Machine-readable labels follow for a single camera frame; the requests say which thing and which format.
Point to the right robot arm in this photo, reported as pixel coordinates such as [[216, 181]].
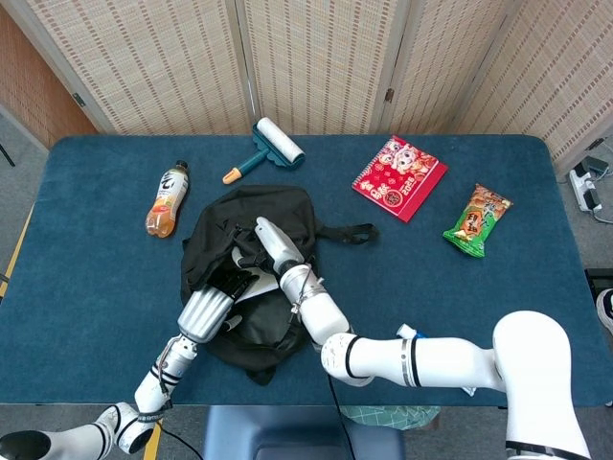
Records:
[[431, 359]]

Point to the green checked cloth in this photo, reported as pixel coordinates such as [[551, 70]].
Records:
[[397, 416]]

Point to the beige woven screen panel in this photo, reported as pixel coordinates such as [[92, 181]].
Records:
[[143, 62], [560, 72], [445, 62], [321, 62]]

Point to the red spiral calendar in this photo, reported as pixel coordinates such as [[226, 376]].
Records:
[[400, 179]]

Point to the white blue toothpaste tube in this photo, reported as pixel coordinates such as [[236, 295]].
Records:
[[407, 330]]

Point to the orange tea bottle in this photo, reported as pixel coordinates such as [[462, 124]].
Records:
[[167, 201]]

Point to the white power strip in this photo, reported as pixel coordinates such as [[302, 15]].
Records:
[[580, 184]]

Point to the green snack bag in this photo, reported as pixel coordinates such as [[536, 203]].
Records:
[[476, 220]]

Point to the black box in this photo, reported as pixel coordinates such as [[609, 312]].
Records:
[[601, 278]]

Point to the teal lint roller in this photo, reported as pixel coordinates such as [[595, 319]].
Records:
[[280, 144]]

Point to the black furniture leg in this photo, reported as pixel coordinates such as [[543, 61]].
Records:
[[6, 153]]

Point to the blue felt table cover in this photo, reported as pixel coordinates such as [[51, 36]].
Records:
[[96, 201]]

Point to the yellow floor tape strip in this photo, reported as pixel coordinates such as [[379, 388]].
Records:
[[16, 249], [152, 448]]

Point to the black and white shoe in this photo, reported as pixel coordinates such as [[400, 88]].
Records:
[[606, 311]]

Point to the black backpack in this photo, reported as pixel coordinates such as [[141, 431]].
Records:
[[268, 206]]

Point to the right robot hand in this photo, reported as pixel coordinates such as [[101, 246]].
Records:
[[280, 244]]

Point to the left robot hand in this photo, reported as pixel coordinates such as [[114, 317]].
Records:
[[203, 314]]

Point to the brown woven screen panel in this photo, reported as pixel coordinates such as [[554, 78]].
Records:
[[33, 91]]

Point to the metal screen hinge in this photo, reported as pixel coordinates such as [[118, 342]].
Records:
[[79, 99], [389, 94]]

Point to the dark grey power adapter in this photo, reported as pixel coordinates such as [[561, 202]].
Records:
[[598, 165]]

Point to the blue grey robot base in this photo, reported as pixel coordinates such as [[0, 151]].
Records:
[[287, 433]]

